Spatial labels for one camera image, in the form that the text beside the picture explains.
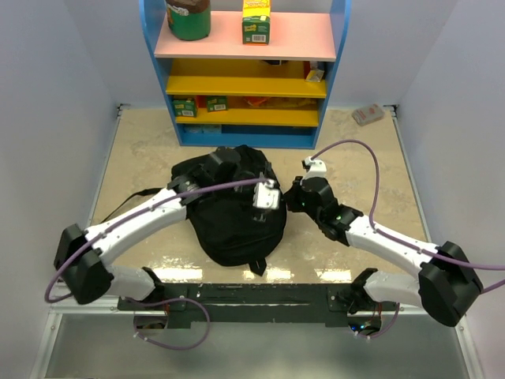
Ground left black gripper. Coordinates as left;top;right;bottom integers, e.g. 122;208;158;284
215;163;274;220

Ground grey red packet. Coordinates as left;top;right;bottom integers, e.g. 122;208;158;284
352;103;385;126

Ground black backpack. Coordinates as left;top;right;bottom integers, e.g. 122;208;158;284
96;144;288;277

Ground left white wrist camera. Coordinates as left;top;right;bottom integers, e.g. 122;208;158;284
253;179;280;210

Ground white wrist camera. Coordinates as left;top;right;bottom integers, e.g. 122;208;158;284
253;179;280;210
302;156;327;181

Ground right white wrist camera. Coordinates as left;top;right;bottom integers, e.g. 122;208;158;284
302;156;327;181

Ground small green box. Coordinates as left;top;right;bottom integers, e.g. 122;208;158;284
172;97;197;118
206;96;229;112

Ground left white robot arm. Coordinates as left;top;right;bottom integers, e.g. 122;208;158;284
54;146;277;310

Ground left small green box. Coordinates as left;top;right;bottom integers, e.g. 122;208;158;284
172;97;197;118

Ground orange yellow snack packets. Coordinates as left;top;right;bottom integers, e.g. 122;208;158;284
242;96;317;109

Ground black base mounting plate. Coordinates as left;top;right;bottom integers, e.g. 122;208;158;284
118;283;395;328

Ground yellow green carton box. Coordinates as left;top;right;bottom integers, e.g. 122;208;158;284
241;0;271;45

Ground green cylindrical canister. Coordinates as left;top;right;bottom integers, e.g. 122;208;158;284
166;0;211;41

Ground blue shelf unit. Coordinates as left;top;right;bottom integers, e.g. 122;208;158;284
138;1;351;149

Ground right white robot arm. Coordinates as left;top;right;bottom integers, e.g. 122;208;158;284
286;176;483;327

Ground right small green box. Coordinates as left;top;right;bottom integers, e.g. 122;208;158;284
206;96;229;112

